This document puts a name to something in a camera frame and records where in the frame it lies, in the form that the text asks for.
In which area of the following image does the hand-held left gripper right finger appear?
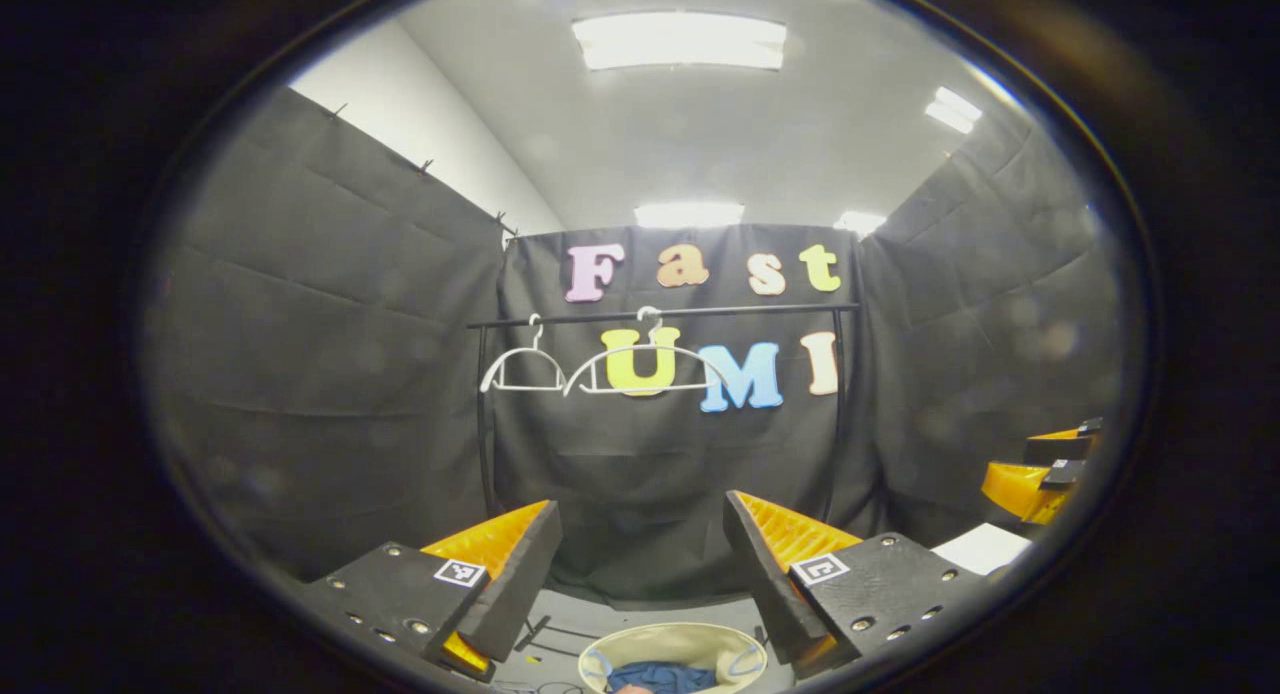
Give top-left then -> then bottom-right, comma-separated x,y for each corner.
723,490 -> 991,680

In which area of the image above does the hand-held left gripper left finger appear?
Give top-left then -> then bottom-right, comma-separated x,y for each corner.
300,499 -> 563,680

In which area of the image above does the beige laundry hamper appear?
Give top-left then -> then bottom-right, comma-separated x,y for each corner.
578,622 -> 769,694

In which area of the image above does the blue corduroy jacket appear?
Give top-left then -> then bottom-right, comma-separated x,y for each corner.
605,660 -> 719,694

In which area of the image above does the white clothes hanger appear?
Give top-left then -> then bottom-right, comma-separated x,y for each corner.
480,314 -> 568,393
563,307 -> 736,397

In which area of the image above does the black clothes rack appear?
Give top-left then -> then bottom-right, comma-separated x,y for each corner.
467,302 -> 861,665

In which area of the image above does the white panel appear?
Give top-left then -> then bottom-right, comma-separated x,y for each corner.
930,522 -> 1033,577

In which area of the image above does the black backdrop cloth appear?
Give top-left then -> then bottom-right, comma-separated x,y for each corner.
140,84 -> 1146,610

